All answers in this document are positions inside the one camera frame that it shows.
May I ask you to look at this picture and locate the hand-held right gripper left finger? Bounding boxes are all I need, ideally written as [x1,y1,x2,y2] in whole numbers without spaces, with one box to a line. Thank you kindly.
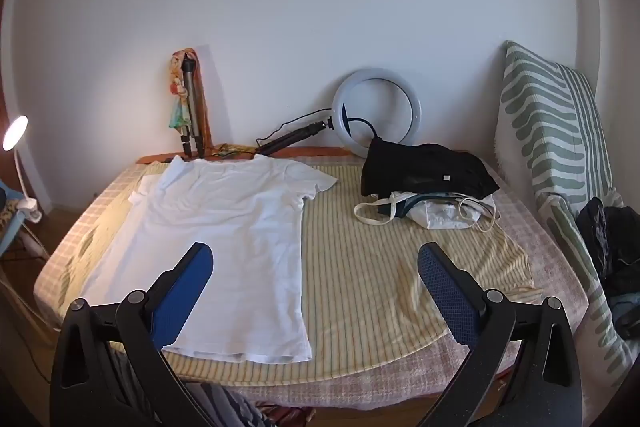
[50,242,216,427]

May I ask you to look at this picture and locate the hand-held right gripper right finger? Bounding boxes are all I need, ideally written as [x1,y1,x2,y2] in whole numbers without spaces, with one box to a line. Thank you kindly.
[417,242,583,427]

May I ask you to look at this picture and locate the white t-shirt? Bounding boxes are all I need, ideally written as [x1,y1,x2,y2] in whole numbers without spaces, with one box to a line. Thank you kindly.
[80,155,338,364]

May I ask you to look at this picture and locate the pile of dark clothes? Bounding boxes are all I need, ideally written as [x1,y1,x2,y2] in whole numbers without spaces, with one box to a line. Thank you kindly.
[575,197,640,338]

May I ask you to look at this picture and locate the white tote bag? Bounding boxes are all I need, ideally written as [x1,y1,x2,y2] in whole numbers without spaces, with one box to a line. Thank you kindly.
[354,191,501,233]

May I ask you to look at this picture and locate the yellow striped blanket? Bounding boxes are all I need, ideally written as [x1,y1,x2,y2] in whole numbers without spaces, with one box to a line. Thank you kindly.
[60,157,543,380]

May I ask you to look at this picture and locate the person's grey striped clothing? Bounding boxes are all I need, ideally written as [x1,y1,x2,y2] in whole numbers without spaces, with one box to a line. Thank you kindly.
[107,347,266,427]

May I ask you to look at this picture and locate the black garment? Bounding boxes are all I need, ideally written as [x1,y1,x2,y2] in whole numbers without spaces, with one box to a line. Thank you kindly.
[361,138,501,198]

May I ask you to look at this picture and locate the colourful patterned cloth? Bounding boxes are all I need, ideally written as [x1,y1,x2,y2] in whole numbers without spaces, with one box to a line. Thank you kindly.
[167,48,213,148]

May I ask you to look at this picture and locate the green striped white cushion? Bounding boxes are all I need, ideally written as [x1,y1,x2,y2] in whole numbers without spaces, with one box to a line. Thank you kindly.
[492,39,640,375]

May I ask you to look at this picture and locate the grey folded tripod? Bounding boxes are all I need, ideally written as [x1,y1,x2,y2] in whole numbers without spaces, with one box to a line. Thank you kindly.
[179,59,207,158]

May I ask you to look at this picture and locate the white clip desk lamp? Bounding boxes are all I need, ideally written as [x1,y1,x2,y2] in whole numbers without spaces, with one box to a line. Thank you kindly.
[2,114,51,258]

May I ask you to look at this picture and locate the wooden bed frame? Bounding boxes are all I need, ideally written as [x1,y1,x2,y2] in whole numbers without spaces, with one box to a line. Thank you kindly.
[135,146,361,165]

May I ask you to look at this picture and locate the black ring light stand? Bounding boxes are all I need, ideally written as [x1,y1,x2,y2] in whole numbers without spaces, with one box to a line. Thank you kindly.
[255,118,336,156]

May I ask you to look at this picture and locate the black ring light cable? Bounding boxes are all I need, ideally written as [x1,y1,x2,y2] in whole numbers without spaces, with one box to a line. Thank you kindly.
[256,107,331,148]

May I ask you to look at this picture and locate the white ring light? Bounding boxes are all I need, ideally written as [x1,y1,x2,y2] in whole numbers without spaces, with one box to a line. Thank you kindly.
[332,68,422,160]

